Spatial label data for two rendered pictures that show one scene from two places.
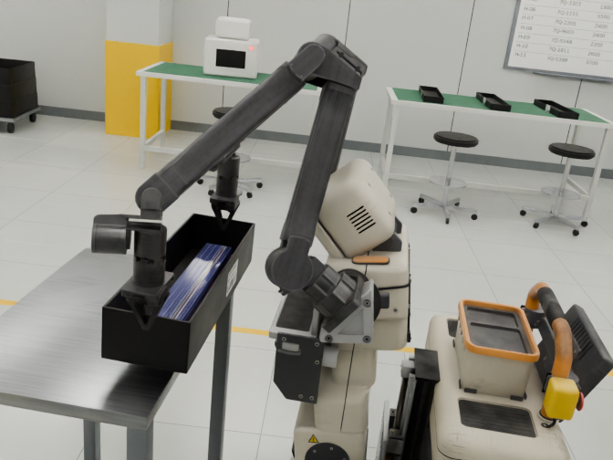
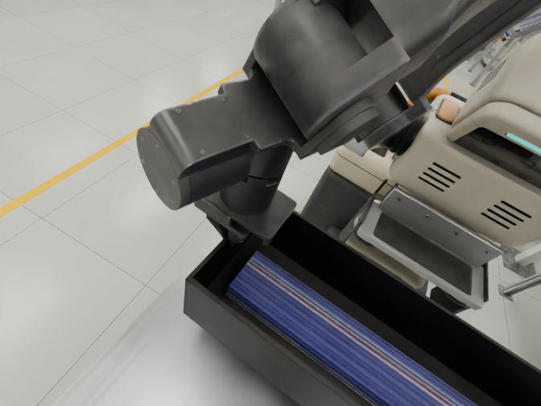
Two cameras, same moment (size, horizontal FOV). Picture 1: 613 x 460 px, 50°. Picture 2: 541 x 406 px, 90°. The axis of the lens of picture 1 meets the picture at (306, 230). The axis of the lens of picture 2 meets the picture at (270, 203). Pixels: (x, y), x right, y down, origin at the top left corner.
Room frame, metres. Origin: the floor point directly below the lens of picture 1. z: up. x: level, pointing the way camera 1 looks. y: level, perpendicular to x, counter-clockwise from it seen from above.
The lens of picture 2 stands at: (1.58, 0.41, 1.26)
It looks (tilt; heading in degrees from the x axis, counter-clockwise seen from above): 49 degrees down; 279
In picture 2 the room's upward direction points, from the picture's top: 22 degrees clockwise
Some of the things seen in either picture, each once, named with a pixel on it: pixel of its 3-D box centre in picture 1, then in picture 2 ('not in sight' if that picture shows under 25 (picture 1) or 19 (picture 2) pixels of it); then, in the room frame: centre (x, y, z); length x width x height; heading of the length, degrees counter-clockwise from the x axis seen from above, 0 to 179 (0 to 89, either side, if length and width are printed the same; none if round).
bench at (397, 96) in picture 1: (485, 151); not in sight; (5.59, -1.47, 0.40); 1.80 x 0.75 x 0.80; 89
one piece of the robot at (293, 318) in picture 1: (311, 329); (410, 250); (1.33, -0.04, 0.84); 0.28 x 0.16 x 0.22; 174
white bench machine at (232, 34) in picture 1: (233, 47); not in sight; (5.64, 0.78, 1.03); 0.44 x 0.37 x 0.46; 95
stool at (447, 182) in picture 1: (449, 176); not in sight; (4.92, -1.06, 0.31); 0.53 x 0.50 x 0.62; 89
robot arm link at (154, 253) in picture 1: (147, 240); not in sight; (1.07, 0.28, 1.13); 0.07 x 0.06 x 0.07; 101
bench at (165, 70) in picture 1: (233, 121); not in sight; (5.62, 0.73, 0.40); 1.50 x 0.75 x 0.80; 89
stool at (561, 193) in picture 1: (565, 187); not in sight; (4.96, -1.97, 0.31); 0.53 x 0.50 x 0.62; 112
